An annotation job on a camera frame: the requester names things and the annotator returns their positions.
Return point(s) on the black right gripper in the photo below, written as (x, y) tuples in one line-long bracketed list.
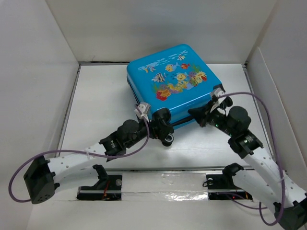
[(200, 114)]

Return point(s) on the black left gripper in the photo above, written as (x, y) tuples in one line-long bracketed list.
[(161, 130)]

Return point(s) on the blue kids suitcase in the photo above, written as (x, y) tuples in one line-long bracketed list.
[(176, 79)]

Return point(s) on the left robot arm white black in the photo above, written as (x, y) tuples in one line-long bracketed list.
[(45, 177)]

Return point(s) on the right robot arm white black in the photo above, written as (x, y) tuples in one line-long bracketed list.
[(281, 195)]

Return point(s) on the white front foam board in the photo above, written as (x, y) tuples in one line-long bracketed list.
[(150, 201)]

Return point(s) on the white right side panel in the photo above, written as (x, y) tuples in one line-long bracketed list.
[(280, 132)]

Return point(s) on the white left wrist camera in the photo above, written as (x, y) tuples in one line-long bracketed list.
[(141, 110)]

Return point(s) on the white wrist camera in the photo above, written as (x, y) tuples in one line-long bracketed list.
[(141, 110), (215, 101)]

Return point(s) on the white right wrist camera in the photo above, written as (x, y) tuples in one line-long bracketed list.
[(215, 101)]

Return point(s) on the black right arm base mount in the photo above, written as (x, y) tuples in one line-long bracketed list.
[(221, 186)]

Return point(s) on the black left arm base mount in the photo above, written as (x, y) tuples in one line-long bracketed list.
[(107, 188)]

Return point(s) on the aluminium front rail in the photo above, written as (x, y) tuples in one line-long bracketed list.
[(198, 170)]

